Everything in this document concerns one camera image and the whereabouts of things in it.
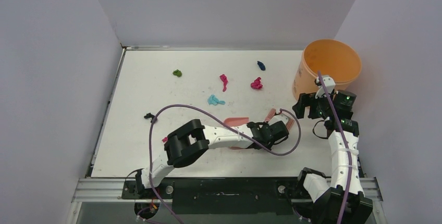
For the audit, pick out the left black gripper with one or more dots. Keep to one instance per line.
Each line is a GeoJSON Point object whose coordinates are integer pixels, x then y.
{"type": "Point", "coordinates": [270, 145]}

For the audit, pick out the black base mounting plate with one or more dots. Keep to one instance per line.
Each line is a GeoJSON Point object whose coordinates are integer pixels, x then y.
{"type": "Point", "coordinates": [226, 195]}

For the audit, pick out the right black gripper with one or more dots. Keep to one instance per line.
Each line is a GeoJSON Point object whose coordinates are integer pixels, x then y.
{"type": "Point", "coordinates": [309, 104]}

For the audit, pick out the cyan paper scrap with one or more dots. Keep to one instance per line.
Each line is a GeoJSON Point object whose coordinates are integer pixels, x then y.
{"type": "Point", "coordinates": [213, 100]}

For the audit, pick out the green paper scrap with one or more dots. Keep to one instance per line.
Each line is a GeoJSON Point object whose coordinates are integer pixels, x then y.
{"type": "Point", "coordinates": [177, 73]}

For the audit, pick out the small black clip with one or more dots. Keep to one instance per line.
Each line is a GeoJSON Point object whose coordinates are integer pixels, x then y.
{"type": "Point", "coordinates": [151, 117]}

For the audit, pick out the silver base bolt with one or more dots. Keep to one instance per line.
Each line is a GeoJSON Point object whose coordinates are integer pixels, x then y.
{"type": "Point", "coordinates": [169, 189]}

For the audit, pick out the dark blue paper scrap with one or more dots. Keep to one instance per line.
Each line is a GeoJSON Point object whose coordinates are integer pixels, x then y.
{"type": "Point", "coordinates": [261, 65]}

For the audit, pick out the aluminium frame rail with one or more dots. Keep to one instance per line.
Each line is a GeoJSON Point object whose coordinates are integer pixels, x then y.
{"type": "Point", "coordinates": [99, 190]}

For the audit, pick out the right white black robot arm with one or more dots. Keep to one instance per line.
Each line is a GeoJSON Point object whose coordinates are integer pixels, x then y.
{"type": "Point", "coordinates": [343, 199]}

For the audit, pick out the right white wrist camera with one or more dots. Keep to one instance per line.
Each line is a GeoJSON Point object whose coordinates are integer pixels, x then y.
{"type": "Point", "coordinates": [325, 85]}

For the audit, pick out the pink plastic dustpan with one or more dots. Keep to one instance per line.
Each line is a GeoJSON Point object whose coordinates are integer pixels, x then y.
{"type": "Point", "coordinates": [236, 122]}

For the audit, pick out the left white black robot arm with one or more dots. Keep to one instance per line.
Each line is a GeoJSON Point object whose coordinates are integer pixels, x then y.
{"type": "Point", "coordinates": [187, 144]}

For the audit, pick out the orange plastic bucket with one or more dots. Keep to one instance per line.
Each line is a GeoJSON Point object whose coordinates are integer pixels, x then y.
{"type": "Point", "coordinates": [333, 58]}

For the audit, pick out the pink hand brush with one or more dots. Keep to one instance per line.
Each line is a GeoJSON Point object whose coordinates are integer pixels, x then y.
{"type": "Point", "coordinates": [273, 116]}

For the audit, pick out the long magenta paper scrap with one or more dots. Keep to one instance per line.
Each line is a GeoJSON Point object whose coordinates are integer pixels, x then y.
{"type": "Point", "coordinates": [224, 80]}

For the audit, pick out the crumpled magenta paper scrap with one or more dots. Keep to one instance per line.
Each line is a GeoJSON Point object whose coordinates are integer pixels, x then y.
{"type": "Point", "coordinates": [257, 84]}

